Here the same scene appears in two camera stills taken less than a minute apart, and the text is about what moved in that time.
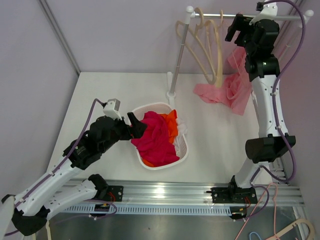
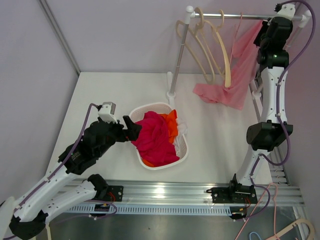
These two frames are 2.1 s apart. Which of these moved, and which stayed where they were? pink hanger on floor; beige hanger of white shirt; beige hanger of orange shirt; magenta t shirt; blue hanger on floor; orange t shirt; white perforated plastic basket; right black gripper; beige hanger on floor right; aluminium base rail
Moved: beige hanger of orange shirt; right black gripper
Stayed: aluminium base rail; orange t shirt; pink hanger on floor; magenta t shirt; blue hanger on floor; beige hanger of white shirt; white perforated plastic basket; beige hanger on floor right
